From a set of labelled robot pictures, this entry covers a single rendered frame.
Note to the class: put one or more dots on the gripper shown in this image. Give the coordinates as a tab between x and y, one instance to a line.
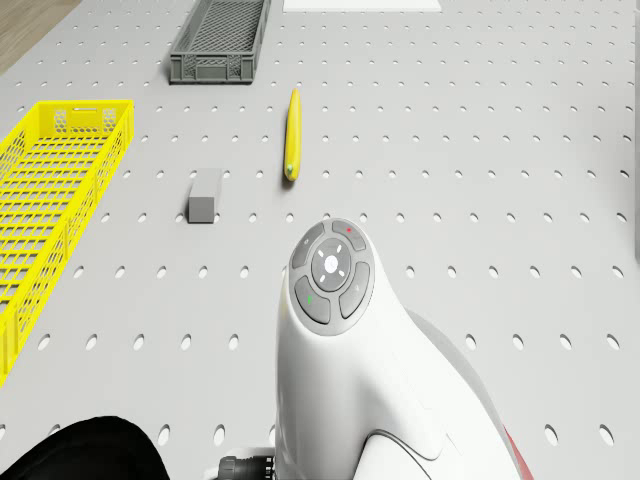
250	467

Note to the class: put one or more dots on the black plate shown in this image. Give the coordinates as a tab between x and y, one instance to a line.
85	455

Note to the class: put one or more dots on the grey cube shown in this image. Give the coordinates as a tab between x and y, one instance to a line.
202	205

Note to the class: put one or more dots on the red plate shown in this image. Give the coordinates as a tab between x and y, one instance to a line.
522	462

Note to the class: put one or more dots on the banana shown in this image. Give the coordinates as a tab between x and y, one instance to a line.
293	135

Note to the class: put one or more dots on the yellow basket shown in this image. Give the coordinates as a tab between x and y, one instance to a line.
117	120

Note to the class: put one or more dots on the dark grey basket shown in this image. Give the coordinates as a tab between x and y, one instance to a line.
215	67

